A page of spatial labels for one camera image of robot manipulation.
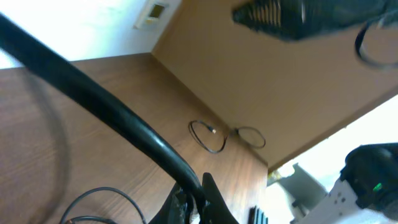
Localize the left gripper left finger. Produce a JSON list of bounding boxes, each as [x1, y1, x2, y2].
[[149, 183, 188, 224]]

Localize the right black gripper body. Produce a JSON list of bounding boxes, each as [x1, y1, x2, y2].
[[307, 0, 397, 38]]

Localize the thin black USB cable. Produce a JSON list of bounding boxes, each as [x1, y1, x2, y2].
[[188, 119, 267, 154]]

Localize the thick black USB cable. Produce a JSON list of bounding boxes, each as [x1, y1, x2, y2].
[[0, 12, 208, 224]]

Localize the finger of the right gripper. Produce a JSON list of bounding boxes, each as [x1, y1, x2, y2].
[[231, 0, 311, 41]]

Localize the white wall thermostat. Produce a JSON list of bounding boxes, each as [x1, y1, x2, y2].
[[134, 0, 170, 30]]

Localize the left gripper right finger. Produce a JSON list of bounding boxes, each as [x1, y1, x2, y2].
[[201, 172, 238, 224]]

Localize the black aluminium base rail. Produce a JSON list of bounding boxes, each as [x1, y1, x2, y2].
[[248, 206, 268, 224]]

